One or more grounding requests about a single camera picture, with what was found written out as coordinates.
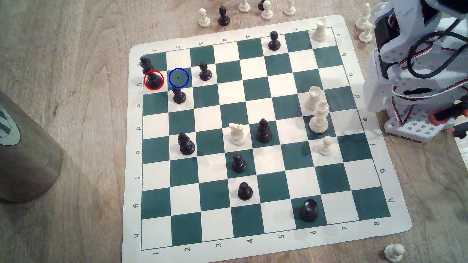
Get tall black chess piece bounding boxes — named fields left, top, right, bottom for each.
left=140, top=56, right=163, bottom=89

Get tall white chess piece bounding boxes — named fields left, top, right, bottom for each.
left=309, top=101, right=330, bottom=134

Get white knight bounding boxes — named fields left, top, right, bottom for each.
left=228, top=122, right=247, bottom=146

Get green and white chessboard mat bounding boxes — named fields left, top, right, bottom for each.
left=122, top=15, right=412, bottom=263

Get black pawn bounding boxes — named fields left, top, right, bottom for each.
left=237, top=182, right=254, bottom=201
left=268, top=31, right=281, bottom=51
left=199, top=61, right=213, bottom=81
left=172, top=86, right=187, bottom=104
left=232, top=153, right=247, bottom=174
left=218, top=6, right=231, bottom=26

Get white rook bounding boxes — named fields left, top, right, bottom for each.
left=312, top=17, right=328, bottom=42
left=306, top=86, right=323, bottom=111

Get black rook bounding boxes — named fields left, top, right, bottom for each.
left=299, top=198, right=319, bottom=223

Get white bishop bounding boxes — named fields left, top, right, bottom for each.
left=355, top=4, right=373, bottom=31

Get brown cap with logo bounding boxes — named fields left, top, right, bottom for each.
left=0, top=89, right=64, bottom=204

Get orange and black clamp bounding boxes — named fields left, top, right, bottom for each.
left=429, top=102, right=468, bottom=140

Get red white black servo wire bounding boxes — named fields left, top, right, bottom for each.
left=391, top=22, right=468, bottom=126

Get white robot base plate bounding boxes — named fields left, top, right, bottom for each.
left=384, top=104, right=459, bottom=143

